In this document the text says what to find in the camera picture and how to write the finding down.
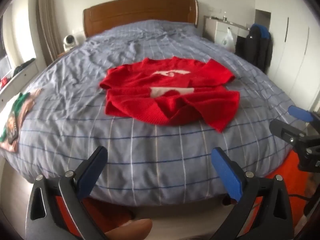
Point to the clear bottle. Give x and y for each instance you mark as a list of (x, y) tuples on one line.
[(225, 17)]

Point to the beige curtain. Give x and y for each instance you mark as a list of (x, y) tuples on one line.
[(48, 22)]

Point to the printed green brown cloth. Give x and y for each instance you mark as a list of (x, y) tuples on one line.
[(17, 115)]

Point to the white window ledge cabinet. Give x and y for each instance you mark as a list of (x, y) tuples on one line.
[(22, 77)]

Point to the white wardrobe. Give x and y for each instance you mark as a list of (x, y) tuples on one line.
[(292, 42)]

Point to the dark jacket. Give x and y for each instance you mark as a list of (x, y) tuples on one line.
[(257, 50)]

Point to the white plastic bag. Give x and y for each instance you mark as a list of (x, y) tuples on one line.
[(227, 40)]

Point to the red knitted sweater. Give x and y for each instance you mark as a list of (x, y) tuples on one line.
[(160, 97)]

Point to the brown rounded object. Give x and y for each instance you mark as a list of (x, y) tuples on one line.
[(135, 227)]

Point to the bed with blue checked sheet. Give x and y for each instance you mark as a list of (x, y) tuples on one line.
[(75, 100)]

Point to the dark clothes pile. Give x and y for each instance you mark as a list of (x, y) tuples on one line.
[(23, 66)]

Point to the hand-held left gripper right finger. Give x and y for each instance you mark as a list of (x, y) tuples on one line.
[(227, 177)]

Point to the wooden headboard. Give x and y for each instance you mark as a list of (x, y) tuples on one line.
[(140, 12)]

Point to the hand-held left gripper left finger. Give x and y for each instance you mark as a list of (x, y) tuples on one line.
[(87, 177)]

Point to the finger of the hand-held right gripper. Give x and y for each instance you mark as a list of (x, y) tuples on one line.
[(283, 130), (300, 113)]

